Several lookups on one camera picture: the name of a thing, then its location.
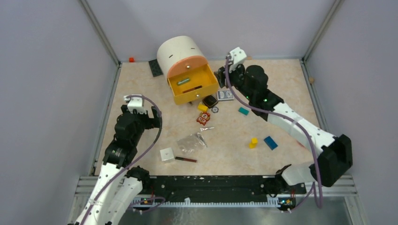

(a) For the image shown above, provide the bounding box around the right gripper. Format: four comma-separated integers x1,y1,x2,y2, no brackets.
214,61,254,101

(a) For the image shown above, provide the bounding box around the dark red lipstick tube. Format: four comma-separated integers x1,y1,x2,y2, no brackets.
175,157,197,163

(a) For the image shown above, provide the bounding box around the green tube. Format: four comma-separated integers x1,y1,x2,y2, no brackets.
176,78,190,86

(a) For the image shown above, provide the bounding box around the white round drawer organizer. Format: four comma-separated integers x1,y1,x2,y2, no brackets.
157,36,219,105

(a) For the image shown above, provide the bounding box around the clear plastic wrapper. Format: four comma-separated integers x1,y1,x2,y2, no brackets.
176,133,207,153

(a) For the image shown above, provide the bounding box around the brown lip gloss tube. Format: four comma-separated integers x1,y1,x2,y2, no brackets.
182,85,202,94

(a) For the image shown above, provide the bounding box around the silver small tube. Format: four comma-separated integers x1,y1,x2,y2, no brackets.
200,127,214,132

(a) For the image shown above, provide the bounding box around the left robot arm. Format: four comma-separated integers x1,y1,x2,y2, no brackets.
73,94,162,225

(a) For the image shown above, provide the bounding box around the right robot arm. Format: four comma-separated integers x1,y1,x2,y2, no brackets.
215,64,353,193

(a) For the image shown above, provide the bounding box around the teal block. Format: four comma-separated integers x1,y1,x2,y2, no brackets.
238,107,250,116

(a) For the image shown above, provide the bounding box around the blue playing card box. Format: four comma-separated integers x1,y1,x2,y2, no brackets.
217,90,235,101

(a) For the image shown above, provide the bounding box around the white cosmetic box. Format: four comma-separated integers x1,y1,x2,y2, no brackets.
160,147,175,163

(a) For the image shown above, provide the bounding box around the yellow cube block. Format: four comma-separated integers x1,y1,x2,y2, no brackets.
197,104,208,112

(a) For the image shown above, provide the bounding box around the black lego plate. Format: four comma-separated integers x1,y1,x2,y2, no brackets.
148,59,163,77

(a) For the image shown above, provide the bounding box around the blue lego brick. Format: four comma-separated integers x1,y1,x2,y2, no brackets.
264,136,278,150

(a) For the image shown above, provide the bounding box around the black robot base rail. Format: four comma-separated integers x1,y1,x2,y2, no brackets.
140,175,307,203

